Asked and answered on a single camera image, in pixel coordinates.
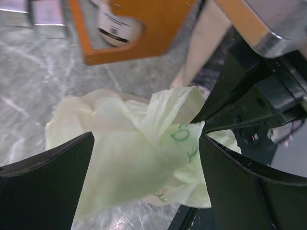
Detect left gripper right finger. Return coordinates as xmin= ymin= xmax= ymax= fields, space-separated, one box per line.
xmin=199 ymin=135 xmax=307 ymax=230

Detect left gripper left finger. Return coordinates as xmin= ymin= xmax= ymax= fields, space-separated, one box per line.
xmin=0 ymin=132 xmax=94 ymax=230

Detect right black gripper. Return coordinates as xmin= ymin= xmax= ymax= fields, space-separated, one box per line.
xmin=195 ymin=32 xmax=307 ymax=165

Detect light green plastic bag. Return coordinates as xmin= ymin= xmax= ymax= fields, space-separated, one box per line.
xmin=45 ymin=86 xmax=242 ymax=222

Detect wooden snack tray box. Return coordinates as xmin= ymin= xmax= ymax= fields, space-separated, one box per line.
xmin=69 ymin=0 xmax=195 ymax=65

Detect beige canvas tote bag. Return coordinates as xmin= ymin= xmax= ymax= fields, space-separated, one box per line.
xmin=169 ymin=0 xmax=236 ymax=98

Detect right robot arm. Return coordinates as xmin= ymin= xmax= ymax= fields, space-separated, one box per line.
xmin=196 ymin=0 xmax=307 ymax=166

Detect white black box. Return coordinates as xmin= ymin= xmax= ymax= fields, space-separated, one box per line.
xmin=0 ymin=0 xmax=67 ymax=39

